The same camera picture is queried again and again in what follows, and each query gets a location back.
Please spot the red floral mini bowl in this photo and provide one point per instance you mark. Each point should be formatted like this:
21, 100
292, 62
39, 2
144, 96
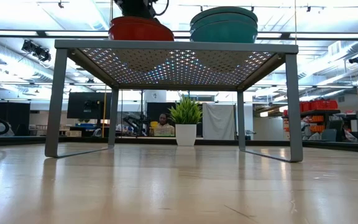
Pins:
117, 20
114, 26
141, 35

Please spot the teal floral mini bowl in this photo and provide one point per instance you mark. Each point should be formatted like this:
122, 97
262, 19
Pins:
224, 16
224, 9
224, 32

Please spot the black background robot arm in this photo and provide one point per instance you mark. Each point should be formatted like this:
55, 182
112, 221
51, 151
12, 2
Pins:
135, 123

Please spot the grey perforated metal riser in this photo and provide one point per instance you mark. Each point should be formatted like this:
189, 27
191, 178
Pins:
172, 45

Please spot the black partition panel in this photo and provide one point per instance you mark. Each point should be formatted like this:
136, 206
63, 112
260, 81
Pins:
157, 109

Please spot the black monitor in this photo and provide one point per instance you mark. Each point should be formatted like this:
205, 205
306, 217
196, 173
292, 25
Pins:
89, 105

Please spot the yellow pole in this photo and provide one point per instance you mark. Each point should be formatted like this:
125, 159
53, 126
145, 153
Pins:
104, 115

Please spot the yellow round item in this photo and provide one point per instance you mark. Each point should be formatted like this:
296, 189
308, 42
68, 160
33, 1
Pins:
153, 124

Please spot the person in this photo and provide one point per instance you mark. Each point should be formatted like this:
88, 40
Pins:
0, 127
164, 129

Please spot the green plant white pot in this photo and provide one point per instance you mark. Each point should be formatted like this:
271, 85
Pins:
185, 133

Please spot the white hanging cloth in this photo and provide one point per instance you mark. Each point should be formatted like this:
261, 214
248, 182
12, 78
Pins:
217, 121

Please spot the shelf with red bins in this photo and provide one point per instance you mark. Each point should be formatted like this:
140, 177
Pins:
319, 105

